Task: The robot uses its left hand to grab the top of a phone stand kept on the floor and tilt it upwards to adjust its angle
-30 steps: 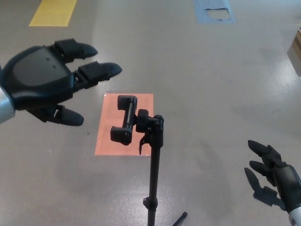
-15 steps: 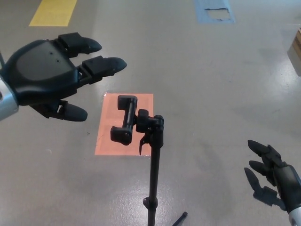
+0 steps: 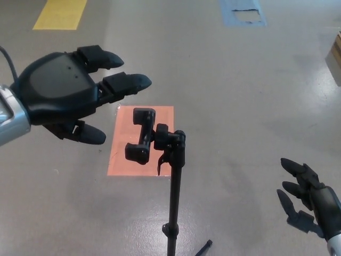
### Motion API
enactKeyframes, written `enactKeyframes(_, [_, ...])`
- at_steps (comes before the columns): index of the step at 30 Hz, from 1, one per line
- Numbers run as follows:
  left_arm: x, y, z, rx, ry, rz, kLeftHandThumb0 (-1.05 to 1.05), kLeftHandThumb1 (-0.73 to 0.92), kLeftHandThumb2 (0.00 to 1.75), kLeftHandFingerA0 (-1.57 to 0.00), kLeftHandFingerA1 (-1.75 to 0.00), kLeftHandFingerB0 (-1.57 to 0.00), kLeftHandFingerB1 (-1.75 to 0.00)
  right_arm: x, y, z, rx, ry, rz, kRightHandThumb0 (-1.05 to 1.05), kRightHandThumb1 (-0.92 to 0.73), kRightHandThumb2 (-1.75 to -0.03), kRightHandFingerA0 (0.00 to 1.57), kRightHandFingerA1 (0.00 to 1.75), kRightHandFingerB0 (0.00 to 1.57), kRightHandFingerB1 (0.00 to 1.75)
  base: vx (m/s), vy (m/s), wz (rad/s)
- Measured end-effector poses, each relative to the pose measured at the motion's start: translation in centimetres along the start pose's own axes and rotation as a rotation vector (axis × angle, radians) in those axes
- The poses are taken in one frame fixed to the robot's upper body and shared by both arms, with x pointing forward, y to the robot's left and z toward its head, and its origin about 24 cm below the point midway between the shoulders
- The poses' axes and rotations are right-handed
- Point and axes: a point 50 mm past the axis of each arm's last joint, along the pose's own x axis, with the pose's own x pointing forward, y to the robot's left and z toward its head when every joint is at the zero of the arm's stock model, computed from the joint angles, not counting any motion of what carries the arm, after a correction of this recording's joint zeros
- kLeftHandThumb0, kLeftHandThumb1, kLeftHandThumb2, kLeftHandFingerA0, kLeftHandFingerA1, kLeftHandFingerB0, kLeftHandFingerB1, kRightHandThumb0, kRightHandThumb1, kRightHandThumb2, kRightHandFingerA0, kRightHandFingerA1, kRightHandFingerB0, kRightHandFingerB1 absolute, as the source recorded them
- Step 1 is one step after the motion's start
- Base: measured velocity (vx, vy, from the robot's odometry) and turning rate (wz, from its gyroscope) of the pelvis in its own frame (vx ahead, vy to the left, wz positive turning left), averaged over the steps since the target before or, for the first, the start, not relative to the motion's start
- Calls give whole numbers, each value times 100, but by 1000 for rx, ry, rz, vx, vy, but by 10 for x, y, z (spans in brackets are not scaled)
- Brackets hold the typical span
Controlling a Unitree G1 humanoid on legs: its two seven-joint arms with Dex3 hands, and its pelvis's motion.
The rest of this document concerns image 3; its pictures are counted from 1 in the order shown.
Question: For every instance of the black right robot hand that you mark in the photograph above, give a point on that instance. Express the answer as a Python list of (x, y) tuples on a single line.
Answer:
[(327, 208)]

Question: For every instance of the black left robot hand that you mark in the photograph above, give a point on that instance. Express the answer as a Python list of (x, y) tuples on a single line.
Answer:
[(58, 85)]

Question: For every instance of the black tripod phone stand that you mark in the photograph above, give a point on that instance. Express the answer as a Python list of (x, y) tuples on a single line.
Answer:
[(175, 186)]

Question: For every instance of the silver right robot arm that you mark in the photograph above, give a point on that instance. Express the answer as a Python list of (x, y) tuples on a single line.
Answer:
[(335, 245)]

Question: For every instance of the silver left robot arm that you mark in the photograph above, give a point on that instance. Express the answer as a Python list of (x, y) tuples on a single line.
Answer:
[(12, 122)]

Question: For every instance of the orange rectangular floor marking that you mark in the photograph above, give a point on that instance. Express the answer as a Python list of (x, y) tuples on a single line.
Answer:
[(120, 165)]

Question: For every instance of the wooden box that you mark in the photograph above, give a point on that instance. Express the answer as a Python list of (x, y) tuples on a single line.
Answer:
[(334, 62)]

